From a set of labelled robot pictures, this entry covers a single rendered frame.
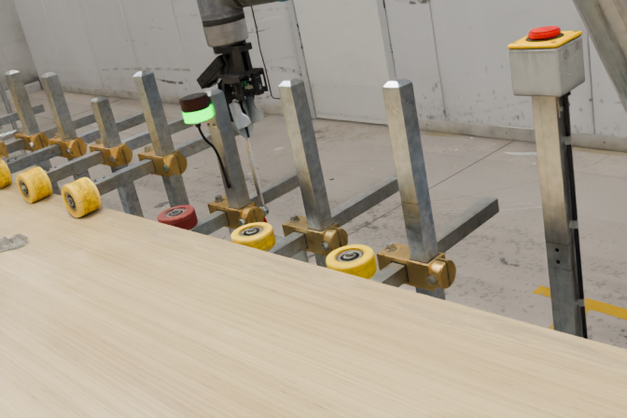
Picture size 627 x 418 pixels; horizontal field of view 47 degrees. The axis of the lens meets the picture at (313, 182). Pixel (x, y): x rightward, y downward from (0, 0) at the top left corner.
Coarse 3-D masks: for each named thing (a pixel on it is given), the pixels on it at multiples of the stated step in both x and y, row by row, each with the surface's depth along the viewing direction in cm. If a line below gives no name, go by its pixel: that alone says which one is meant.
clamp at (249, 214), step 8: (224, 200) 165; (216, 208) 162; (224, 208) 160; (232, 208) 159; (248, 208) 157; (256, 208) 157; (232, 216) 159; (240, 216) 157; (248, 216) 156; (256, 216) 158; (232, 224) 160; (240, 224) 157
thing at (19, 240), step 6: (18, 234) 157; (0, 240) 155; (6, 240) 155; (12, 240) 154; (18, 240) 154; (24, 240) 156; (0, 246) 153; (6, 246) 153; (12, 246) 153; (18, 246) 153; (0, 252) 152
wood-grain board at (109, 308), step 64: (0, 192) 197; (0, 256) 151; (64, 256) 144; (128, 256) 137; (192, 256) 131; (256, 256) 126; (0, 320) 122; (64, 320) 117; (128, 320) 113; (192, 320) 109; (256, 320) 105; (320, 320) 102; (384, 320) 98; (448, 320) 95; (512, 320) 92; (0, 384) 102; (64, 384) 99; (128, 384) 96; (192, 384) 93; (256, 384) 90; (320, 384) 88; (384, 384) 85; (448, 384) 83; (512, 384) 81; (576, 384) 79
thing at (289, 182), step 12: (276, 180) 174; (288, 180) 173; (252, 192) 169; (264, 192) 168; (276, 192) 171; (204, 216) 160; (216, 216) 159; (192, 228) 155; (204, 228) 157; (216, 228) 159
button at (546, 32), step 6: (534, 30) 95; (540, 30) 94; (546, 30) 93; (552, 30) 93; (558, 30) 93; (528, 36) 95; (534, 36) 93; (540, 36) 93; (546, 36) 92; (552, 36) 93
